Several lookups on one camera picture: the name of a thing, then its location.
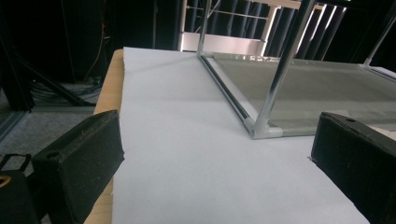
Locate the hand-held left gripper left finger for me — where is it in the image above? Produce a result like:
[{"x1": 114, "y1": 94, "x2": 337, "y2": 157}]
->
[{"x1": 31, "y1": 109, "x2": 125, "y2": 224}]

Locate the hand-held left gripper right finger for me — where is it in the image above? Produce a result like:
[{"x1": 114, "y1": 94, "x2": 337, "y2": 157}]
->
[{"x1": 310, "y1": 111, "x2": 396, "y2": 224}]

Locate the black metal stand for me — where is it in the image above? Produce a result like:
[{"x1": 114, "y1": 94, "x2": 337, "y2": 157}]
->
[{"x1": 0, "y1": 36, "x2": 94, "y2": 112}]

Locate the white paper table cover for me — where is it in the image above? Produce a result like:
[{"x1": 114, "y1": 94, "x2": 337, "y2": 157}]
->
[{"x1": 111, "y1": 46, "x2": 372, "y2": 224}]

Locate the bundle of floor cables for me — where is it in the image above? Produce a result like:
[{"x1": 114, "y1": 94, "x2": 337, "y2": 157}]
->
[{"x1": 29, "y1": 77, "x2": 104, "y2": 106}]

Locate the metal frame rack with shelf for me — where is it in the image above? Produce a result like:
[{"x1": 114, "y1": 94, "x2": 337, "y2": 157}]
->
[{"x1": 195, "y1": 0, "x2": 396, "y2": 140}]

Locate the orange hanging cable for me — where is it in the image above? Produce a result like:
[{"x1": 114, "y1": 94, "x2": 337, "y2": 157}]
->
[{"x1": 82, "y1": 18, "x2": 106, "y2": 82}]

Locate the white frame stand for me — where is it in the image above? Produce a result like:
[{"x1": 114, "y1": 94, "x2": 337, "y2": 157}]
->
[{"x1": 177, "y1": 0, "x2": 348, "y2": 57}]

